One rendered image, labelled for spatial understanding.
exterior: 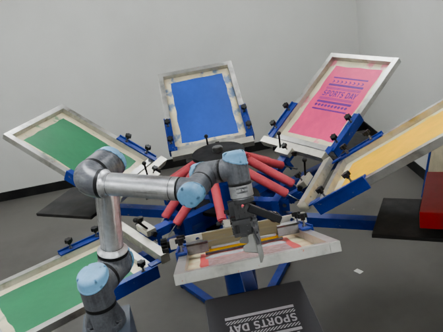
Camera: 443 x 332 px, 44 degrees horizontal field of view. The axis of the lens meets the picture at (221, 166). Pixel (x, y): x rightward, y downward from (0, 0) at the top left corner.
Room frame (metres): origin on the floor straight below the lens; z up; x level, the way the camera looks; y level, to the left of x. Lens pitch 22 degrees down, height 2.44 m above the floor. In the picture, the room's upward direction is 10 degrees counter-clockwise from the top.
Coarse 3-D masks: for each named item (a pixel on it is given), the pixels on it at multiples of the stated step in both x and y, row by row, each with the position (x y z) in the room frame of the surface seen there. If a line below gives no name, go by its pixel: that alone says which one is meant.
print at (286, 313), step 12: (252, 312) 1.95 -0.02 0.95; (264, 312) 1.94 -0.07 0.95; (276, 312) 1.93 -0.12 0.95; (288, 312) 1.91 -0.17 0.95; (228, 324) 1.91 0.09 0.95; (240, 324) 1.89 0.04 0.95; (252, 324) 1.88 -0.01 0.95; (264, 324) 1.86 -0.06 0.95; (276, 324) 1.85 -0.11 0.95; (288, 324) 1.84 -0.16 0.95; (300, 324) 1.82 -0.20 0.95
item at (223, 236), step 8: (264, 224) 2.19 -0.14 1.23; (272, 224) 2.19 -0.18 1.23; (208, 232) 2.19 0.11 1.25; (216, 232) 2.18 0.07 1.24; (224, 232) 2.18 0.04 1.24; (232, 232) 2.18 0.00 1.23; (264, 232) 2.17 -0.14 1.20; (272, 232) 2.17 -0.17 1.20; (208, 240) 2.17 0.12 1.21; (216, 240) 2.17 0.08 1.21; (224, 240) 2.16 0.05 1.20; (232, 240) 2.16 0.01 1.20
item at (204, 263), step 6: (240, 252) 2.05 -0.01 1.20; (246, 252) 2.02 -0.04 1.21; (204, 258) 2.09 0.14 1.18; (210, 258) 2.05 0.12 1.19; (216, 258) 2.02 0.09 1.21; (222, 258) 1.98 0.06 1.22; (228, 258) 1.95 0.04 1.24; (234, 258) 1.92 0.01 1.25; (240, 258) 1.89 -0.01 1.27; (204, 264) 1.92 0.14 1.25; (210, 264) 1.89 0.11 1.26; (216, 264) 1.86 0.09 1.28
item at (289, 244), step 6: (276, 240) 2.20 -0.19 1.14; (282, 240) 2.16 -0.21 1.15; (288, 240) 2.12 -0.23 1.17; (270, 246) 2.05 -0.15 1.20; (276, 246) 2.01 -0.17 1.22; (282, 246) 1.98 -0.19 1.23; (288, 246) 1.95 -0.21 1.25; (294, 246) 1.92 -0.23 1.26; (300, 246) 1.89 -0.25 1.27; (264, 252) 1.92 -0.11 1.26; (270, 252) 1.89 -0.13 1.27
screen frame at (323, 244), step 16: (320, 240) 1.76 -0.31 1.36; (336, 240) 1.65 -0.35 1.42; (256, 256) 1.65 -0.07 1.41; (272, 256) 1.63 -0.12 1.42; (288, 256) 1.62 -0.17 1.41; (304, 256) 1.62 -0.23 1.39; (176, 272) 1.65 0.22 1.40; (192, 272) 1.61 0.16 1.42; (208, 272) 1.61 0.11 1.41; (224, 272) 1.61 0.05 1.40; (240, 272) 1.61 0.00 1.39
